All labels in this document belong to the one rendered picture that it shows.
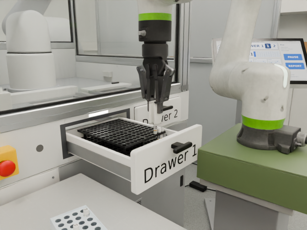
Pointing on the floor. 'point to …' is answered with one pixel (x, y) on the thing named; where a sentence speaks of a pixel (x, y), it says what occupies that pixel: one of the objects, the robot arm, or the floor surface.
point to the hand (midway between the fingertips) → (155, 112)
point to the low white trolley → (47, 213)
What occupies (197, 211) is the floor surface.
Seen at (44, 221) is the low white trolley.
